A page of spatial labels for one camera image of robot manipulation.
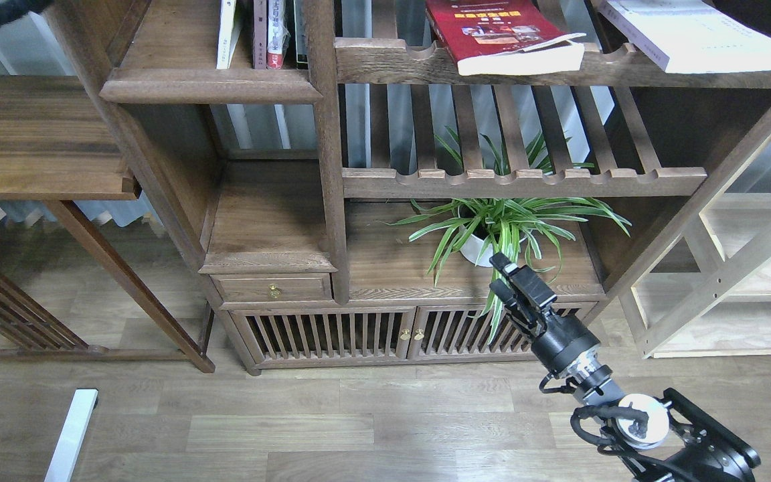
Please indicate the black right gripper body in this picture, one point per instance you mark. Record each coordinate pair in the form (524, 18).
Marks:
(562, 343)

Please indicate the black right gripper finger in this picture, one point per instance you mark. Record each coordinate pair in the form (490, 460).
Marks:
(526, 281)
(501, 283)

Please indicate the red cover book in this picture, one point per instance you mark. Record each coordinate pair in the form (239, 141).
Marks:
(511, 38)

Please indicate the yellow green cover book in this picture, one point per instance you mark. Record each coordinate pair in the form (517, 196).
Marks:
(229, 30)

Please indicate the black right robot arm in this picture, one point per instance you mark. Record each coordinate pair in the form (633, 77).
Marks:
(657, 439)

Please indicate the light wooden shelf unit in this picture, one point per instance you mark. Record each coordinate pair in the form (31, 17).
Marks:
(713, 296)

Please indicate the upright books on shelf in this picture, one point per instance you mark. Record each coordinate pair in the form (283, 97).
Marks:
(278, 35)

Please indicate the spider plant in white pot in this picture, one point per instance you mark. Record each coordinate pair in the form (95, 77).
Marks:
(521, 228)

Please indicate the dark wooden bookshelf cabinet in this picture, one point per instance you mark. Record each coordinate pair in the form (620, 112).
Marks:
(280, 186)

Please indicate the white cover book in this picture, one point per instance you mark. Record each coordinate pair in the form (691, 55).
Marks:
(689, 37)

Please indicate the white metal leg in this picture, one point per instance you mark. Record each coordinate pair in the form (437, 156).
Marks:
(73, 432)

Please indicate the dark wooden side table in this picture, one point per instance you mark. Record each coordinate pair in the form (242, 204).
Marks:
(55, 148)

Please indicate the slatted wooden rack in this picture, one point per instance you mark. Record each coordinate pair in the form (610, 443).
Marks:
(35, 332)

